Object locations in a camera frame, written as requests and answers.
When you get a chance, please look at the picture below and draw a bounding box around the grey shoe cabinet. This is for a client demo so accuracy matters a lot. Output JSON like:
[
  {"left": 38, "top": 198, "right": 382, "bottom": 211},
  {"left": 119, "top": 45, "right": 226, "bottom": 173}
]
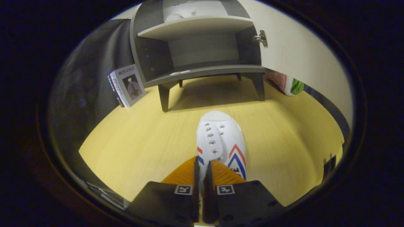
[{"left": 130, "top": 0, "right": 269, "bottom": 112}]

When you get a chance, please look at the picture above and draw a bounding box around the metal door hinge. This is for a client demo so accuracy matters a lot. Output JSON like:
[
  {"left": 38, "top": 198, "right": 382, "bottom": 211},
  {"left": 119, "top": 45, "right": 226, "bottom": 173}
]
[{"left": 252, "top": 30, "right": 269, "bottom": 48}]

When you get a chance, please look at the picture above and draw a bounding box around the white striped canvas shoe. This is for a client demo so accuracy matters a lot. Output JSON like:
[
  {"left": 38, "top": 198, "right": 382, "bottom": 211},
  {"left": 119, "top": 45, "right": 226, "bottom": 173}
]
[{"left": 196, "top": 110, "right": 247, "bottom": 189}]

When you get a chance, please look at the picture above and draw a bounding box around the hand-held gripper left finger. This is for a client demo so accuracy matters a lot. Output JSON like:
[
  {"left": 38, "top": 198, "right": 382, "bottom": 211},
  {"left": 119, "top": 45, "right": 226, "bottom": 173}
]
[{"left": 126, "top": 156, "right": 200, "bottom": 227}]

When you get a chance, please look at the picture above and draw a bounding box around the watermelon slice cushion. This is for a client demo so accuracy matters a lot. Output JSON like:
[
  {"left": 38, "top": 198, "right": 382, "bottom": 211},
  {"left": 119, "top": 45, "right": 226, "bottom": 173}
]
[{"left": 265, "top": 71, "right": 305, "bottom": 96}]

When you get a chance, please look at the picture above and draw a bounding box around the stack of books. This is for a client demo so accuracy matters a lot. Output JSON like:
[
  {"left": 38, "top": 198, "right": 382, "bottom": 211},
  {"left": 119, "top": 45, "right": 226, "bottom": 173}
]
[{"left": 107, "top": 64, "right": 147, "bottom": 108}]

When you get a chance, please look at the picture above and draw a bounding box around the black backdrop cloth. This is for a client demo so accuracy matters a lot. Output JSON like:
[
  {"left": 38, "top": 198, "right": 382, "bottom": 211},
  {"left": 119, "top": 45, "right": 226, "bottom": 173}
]
[{"left": 47, "top": 19, "right": 137, "bottom": 177}]

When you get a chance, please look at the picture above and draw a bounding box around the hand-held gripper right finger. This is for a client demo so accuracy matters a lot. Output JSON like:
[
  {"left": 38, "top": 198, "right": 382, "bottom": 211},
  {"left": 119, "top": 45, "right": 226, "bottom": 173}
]
[{"left": 203, "top": 160, "right": 286, "bottom": 227}]

